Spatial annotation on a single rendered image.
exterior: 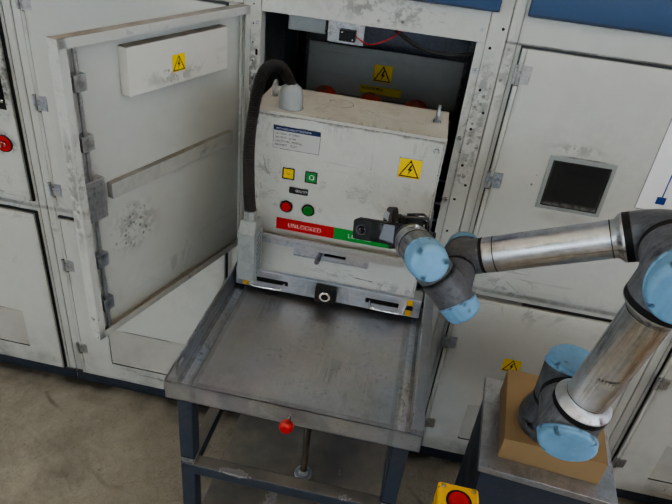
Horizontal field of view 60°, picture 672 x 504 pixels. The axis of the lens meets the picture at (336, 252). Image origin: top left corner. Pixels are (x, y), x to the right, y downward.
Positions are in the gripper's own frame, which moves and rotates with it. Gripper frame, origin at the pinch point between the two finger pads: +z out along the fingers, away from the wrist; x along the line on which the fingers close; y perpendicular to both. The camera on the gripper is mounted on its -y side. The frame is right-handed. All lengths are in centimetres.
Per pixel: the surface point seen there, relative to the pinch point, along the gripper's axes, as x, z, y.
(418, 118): 22.8, 17.3, 10.0
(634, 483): -106, 38, 110
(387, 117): 22.6, 16.3, 1.7
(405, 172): 10.1, 7.8, 5.7
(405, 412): -42.8, -15.8, 5.7
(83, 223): -3, -3, -69
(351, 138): 17.5, 9.7, -8.0
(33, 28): 40, 54, -97
